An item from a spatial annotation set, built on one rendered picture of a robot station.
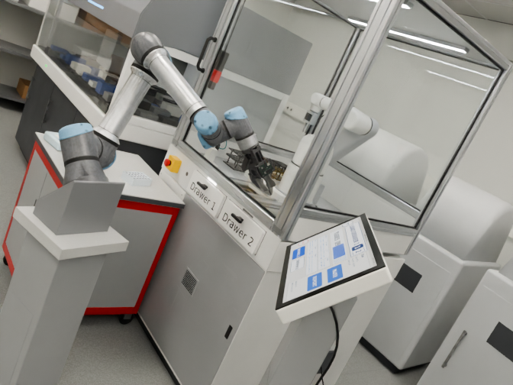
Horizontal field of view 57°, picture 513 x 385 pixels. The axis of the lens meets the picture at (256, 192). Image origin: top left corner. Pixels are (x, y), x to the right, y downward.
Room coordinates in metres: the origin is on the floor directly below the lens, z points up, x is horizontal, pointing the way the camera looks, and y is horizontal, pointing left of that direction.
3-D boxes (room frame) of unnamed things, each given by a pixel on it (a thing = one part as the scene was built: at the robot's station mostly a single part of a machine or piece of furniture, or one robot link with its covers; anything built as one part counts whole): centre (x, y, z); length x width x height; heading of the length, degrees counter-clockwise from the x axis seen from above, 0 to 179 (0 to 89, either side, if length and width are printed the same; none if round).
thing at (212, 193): (2.15, 0.22, 0.87); 0.29 x 0.02 x 0.11; 43
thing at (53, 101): (3.66, 1.14, 0.89); 1.86 x 1.21 x 1.78; 43
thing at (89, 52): (3.63, 1.14, 1.13); 1.78 x 1.14 x 0.45; 43
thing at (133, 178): (2.20, 0.56, 0.78); 0.12 x 0.08 x 0.04; 151
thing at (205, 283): (2.45, -0.16, 0.40); 1.03 x 0.95 x 0.80; 43
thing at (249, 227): (1.92, 0.00, 0.87); 0.29 x 0.02 x 0.11; 43
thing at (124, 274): (2.24, 0.72, 0.38); 0.62 x 0.58 x 0.76; 43
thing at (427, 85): (2.10, -0.50, 1.52); 0.87 x 0.01 x 0.86; 133
